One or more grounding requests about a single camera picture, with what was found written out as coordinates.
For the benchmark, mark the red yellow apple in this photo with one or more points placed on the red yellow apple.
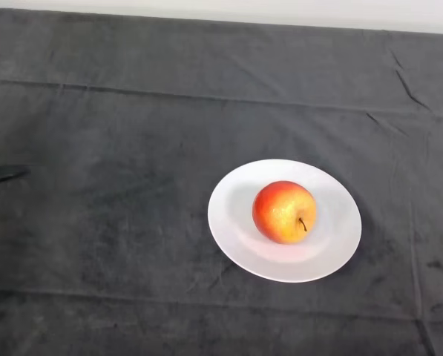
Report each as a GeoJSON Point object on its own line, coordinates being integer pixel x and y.
{"type": "Point", "coordinates": [284, 213]}

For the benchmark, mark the white round plate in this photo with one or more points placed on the white round plate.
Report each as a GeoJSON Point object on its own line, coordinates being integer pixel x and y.
{"type": "Point", "coordinates": [336, 230]}

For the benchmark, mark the black cloth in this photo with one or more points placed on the black cloth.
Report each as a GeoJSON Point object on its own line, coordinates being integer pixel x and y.
{"type": "Point", "coordinates": [169, 111]}

